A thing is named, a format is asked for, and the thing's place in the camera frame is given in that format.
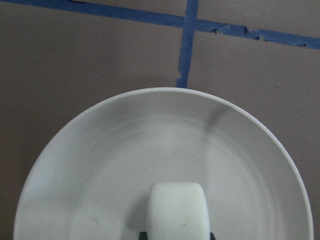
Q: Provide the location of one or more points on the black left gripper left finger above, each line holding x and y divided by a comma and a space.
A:
143, 235

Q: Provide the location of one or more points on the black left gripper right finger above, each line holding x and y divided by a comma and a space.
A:
212, 237

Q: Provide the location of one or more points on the white steamed bun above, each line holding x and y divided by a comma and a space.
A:
177, 211

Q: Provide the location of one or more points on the white round plate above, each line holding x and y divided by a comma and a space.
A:
92, 180

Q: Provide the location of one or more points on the long blue tape strip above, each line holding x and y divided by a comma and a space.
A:
162, 19

